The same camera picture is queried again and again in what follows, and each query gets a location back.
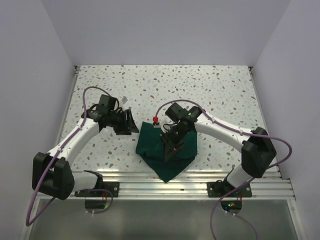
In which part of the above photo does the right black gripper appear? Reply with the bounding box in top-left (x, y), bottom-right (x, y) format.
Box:
top-left (159, 124), bottom-right (191, 161)

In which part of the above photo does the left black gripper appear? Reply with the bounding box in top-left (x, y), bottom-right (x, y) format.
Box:
top-left (107, 108), bottom-right (139, 135)

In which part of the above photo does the green surgical cloth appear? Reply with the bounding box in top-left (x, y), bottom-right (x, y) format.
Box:
top-left (135, 122), bottom-right (198, 183)

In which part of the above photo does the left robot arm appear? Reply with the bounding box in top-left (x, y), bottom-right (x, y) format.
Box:
top-left (31, 94), bottom-right (139, 200)

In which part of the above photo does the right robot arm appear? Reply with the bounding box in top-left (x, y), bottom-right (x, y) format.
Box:
top-left (159, 102), bottom-right (277, 197)

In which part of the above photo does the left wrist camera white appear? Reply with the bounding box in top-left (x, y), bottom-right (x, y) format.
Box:
top-left (121, 96), bottom-right (128, 105)

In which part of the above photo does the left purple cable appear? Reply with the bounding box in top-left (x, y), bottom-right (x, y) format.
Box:
top-left (25, 86), bottom-right (113, 227)

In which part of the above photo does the aluminium rail frame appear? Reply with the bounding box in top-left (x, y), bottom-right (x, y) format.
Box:
top-left (29, 65), bottom-right (298, 201)

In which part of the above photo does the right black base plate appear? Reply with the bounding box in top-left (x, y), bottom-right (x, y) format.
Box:
top-left (206, 180), bottom-right (253, 198)

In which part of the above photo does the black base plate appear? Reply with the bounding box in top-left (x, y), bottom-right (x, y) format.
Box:
top-left (74, 181), bottom-right (120, 198)
top-left (206, 180), bottom-right (253, 198)

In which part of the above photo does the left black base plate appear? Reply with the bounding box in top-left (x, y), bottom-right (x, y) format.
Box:
top-left (74, 181), bottom-right (120, 198)

